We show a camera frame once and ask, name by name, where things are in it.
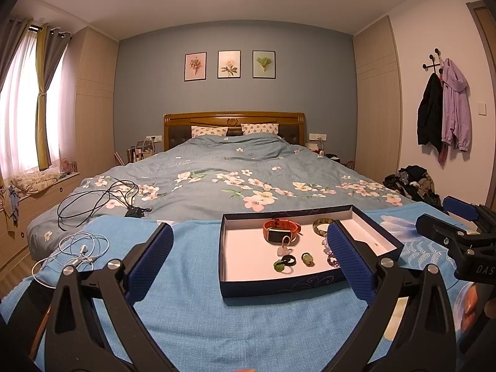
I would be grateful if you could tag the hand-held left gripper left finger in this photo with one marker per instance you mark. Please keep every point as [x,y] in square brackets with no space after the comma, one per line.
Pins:
[149,257]

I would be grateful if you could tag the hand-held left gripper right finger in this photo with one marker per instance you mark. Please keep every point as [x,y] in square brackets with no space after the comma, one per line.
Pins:
[348,263]

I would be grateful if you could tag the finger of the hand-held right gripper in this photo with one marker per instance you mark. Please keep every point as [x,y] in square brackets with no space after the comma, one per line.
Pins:
[436,228]
[461,206]

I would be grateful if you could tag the amber mottled bangle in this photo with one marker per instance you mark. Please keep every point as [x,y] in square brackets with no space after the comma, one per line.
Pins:
[317,228]

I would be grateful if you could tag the pink stone charm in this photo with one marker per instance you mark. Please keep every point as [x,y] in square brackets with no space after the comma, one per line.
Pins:
[285,250]

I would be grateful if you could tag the green jade pendant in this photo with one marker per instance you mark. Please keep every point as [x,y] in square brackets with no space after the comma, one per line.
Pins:
[279,266]

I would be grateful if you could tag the orange smartwatch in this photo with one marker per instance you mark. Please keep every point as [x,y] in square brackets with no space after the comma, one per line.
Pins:
[276,235]

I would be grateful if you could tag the dark blue shallow box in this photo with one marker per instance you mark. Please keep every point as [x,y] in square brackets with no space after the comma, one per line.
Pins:
[248,255]

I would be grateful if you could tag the pile of dark clothes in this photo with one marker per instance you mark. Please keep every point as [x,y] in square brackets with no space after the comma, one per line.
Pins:
[414,184]

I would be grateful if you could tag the white earphones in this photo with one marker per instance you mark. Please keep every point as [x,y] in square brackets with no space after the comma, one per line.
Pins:
[83,248]

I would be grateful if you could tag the black jacket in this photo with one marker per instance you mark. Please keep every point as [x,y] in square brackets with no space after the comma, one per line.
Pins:
[429,114]

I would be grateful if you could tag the purple jacket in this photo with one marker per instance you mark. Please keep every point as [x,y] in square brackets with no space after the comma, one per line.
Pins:
[456,104]

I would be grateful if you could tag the cluster of cosmetic bottles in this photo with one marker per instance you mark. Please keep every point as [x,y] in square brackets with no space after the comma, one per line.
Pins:
[137,152]

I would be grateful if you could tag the nightstand clutter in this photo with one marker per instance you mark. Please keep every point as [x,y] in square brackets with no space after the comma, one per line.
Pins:
[331,157]

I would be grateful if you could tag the floral grey-blue duvet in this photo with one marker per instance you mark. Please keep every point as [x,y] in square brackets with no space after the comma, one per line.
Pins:
[217,159]

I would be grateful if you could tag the window bench with drawers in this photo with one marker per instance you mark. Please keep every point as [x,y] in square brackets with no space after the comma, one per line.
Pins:
[38,209]

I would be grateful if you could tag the small pink fan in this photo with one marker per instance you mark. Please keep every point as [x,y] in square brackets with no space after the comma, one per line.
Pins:
[68,166]

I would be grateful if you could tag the beige wardrobe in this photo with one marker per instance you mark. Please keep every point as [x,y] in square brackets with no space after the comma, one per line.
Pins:
[378,104]
[93,104]

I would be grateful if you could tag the beige folded blanket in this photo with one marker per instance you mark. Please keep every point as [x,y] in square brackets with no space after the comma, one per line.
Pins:
[35,181]

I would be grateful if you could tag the patterned white pillow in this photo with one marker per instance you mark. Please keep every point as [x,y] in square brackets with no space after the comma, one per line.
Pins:
[209,131]
[259,128]

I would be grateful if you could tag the hanging blue clothes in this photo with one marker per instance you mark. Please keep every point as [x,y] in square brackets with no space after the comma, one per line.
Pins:
[11,203]

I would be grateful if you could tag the wooden bed headboard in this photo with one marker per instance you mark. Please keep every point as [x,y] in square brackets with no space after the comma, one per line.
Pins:
[232,117]

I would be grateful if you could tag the sheer white curtain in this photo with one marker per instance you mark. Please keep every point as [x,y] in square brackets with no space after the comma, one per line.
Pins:
[21,124]

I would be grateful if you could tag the framed red flower picture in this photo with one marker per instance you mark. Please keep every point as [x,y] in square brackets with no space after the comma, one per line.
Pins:
[195,67]

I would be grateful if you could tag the yellow-green curtain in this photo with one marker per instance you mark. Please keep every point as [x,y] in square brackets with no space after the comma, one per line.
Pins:
[42,85]

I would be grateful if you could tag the framed white flower picture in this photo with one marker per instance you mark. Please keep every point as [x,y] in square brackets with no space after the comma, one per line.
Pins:
[229,64]

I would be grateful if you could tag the framed green leaf picture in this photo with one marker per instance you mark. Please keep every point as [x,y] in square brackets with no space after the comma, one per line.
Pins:
[264,64]

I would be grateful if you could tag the grey curtain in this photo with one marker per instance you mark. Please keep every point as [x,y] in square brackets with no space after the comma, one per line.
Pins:
[58,50]
[9,50]

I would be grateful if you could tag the white light switch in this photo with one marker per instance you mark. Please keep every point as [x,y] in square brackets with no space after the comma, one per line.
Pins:
[481,109]

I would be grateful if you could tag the white wall socket panel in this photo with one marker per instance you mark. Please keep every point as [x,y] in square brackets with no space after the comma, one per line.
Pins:
[317,136]
[154,138]

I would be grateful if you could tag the black wall coat rack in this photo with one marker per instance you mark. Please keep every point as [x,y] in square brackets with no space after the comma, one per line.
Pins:
[436,56]

